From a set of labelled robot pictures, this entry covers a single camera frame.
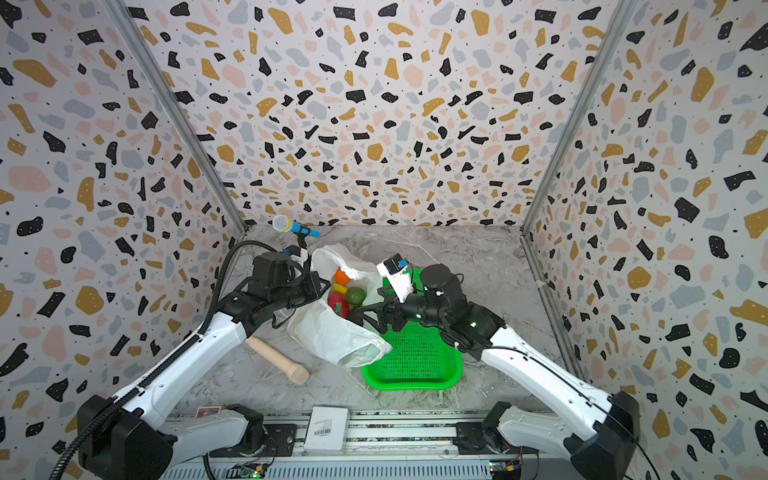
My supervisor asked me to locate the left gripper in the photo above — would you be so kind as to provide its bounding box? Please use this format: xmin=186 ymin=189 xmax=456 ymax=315
xmin=271 ymin=270 xmax=331 ymax=312

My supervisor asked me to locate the green round fruit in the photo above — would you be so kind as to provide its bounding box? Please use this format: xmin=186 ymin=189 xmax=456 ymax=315
xmin=345 ymin=286 xmax=367 ymax=307

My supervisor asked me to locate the pink dragon fruit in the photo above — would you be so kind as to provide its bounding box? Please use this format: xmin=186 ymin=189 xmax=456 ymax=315
xmin=327 ymin=292 xmax=350 ymax=319

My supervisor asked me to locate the orange fruit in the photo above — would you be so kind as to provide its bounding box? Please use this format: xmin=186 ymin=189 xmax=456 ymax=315
xmin=334 ymin=268 xmax=351 ymax=286

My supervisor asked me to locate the white plastic bag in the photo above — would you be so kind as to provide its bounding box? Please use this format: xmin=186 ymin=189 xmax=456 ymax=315
xmin=287 ymin=243 xmax=392 ymax=368

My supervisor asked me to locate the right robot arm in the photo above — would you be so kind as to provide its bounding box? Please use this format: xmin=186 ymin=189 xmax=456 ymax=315
xmin=348 ymin=261 xmax=640 ymax=479

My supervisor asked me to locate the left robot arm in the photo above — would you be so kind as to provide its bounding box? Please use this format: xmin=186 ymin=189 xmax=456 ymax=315
xmin=51 ymin=251 xmax=331 ymax=479

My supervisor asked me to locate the toy microphone on stand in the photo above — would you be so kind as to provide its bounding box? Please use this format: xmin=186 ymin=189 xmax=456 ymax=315
xmin=272 ymin=215 xmax=322 ymax=258

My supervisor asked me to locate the green plastic basket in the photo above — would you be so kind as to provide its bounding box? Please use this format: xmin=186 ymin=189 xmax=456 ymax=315
xmin=362 ymin=264 xmax=463 ymax=391

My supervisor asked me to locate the wooden rolling pin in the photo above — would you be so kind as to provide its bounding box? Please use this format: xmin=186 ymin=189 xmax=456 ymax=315
xmin=246 ymin=337 xmax=310 ymax=385

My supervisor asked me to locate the white label box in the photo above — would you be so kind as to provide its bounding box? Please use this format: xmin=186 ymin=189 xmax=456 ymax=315
xmin=304 ymin=406 xmax=349 ymax=455

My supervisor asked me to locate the red playing card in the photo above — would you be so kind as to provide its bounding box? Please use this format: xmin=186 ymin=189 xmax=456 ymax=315
xmin=196 ymin=406 xmax=222 ymax=418

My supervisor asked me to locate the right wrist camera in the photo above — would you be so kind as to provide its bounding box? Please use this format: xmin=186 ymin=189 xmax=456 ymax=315
xmin=376 ymin=254 xmax=414 ymax=303

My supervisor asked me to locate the aluminium rail base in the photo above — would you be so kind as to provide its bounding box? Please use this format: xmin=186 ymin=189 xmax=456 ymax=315
xmin=158 ymin=410 xmax=585 ymax=479

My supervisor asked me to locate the black corrugated cable conduit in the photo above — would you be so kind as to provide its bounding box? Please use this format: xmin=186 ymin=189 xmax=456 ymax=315
xmin=47 ymin=239 xmax=280 ymax=480

